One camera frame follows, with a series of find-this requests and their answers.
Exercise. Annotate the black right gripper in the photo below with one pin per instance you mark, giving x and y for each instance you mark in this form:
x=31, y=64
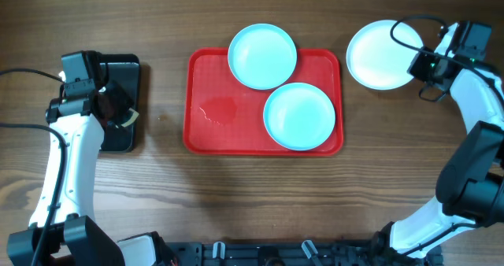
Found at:
x=416, y=68

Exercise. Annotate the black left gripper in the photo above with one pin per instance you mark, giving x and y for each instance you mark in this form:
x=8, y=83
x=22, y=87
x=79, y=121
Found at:
x=124, y=102

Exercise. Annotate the green yellow sponge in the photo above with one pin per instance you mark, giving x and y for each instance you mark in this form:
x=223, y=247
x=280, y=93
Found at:
x=129, y=118

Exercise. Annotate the white plate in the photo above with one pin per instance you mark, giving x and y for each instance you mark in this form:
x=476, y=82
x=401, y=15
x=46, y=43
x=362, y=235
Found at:
x=377, y=60

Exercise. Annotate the light blue plate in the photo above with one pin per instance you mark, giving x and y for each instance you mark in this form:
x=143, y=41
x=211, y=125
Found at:
x=262, y=56
x=299, y=116

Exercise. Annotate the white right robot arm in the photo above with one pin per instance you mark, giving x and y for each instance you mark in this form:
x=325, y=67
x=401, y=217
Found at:
x=467, y=195

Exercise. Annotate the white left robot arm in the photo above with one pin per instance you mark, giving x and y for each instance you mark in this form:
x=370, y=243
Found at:
x=62, y=230

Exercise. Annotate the black water tray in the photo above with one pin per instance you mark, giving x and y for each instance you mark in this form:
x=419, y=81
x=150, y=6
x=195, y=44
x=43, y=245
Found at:
x=123, y=73

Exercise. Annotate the red plastic tray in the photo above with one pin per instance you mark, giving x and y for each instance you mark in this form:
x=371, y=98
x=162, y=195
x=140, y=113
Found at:
x=222, y=116

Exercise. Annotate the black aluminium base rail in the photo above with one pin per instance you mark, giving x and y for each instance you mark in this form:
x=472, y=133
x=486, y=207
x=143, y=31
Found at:
x=307, y=253

